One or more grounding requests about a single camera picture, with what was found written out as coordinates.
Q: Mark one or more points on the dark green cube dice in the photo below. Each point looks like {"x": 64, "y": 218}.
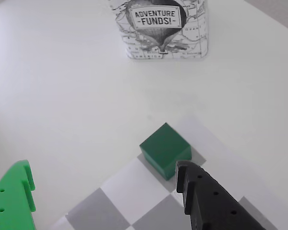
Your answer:
{"x": 164, "y": 148}

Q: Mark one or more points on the grey white checkerboard mat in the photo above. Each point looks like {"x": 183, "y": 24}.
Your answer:
{"x": 124, "y": 187}

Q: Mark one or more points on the adventure funds printed tin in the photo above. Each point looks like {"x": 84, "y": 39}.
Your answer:
{"x": 163, "y": 28}

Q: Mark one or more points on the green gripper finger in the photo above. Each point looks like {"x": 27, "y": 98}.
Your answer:
{"x": 9, "y": 198}

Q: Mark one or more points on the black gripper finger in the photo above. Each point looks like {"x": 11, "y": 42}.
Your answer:
{"x": 211, "y": 206}

